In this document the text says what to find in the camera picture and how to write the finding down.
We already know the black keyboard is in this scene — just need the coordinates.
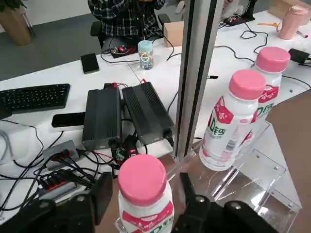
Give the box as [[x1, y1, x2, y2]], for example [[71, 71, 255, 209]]
[[0, 83, 71, 119]]

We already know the black finned power supply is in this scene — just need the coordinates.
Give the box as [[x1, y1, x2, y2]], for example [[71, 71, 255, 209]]
[[121, 82, 175, 147], [81, 87, 122, 150]]

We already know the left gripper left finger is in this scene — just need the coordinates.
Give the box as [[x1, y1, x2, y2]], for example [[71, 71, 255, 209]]
[[0, 171, 114, 233]]

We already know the potted green plant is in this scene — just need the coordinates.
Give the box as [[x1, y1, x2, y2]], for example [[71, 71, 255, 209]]
[[0, 0, 34, 47]]

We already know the aluminium frame post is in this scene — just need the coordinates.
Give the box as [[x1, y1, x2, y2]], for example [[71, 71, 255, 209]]
[[174, 0, 225, 163]]

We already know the person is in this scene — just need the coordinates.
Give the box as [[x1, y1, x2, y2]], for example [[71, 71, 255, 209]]
[[87, 0, 166, 43]]

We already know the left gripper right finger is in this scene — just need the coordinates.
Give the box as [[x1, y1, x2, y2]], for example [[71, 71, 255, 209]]
[[171, 172, 277, 233]]

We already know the brown cardboard box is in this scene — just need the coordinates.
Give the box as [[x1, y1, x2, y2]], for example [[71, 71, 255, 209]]
[[163, 21, 185, 48]]

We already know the green circuit board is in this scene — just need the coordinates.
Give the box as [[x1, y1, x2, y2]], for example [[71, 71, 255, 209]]
[[114, 144, 128, 163]]

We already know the grey usb hub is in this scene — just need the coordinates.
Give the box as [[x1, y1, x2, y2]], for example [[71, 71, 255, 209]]
[[42, 140, 81, 170]]

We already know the red circuit board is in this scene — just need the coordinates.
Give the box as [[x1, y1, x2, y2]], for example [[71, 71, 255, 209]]
[[110, 44, 138, 59]]

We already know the power strip with red switches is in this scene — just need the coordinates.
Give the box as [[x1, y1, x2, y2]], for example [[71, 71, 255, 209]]
[[37, 173, 79, 201]]

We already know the clear jar with blue lid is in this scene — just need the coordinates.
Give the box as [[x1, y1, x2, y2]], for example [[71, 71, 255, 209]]
[[137, 40, 155, 70]]

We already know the black power adapter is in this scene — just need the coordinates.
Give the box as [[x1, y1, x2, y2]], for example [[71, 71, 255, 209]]
[[288, 48, 311, 66]]

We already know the black module with red light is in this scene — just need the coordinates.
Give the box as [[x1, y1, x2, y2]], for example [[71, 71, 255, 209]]
[[121, 134, 139, 158]]

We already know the black smartphone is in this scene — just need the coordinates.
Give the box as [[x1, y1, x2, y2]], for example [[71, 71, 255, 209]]
[[80, 53, 100, 74]]

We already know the pink thermos flask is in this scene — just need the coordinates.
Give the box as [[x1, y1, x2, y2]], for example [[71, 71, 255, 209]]
[[276, 5, 310, 40]]

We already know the black phone with white edge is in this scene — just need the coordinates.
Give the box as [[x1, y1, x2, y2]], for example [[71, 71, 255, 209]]
[[52, 111, 86, 132]]

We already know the black power strip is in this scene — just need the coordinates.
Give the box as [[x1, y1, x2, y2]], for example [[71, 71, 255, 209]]
[[223, 15, 246, 27]]

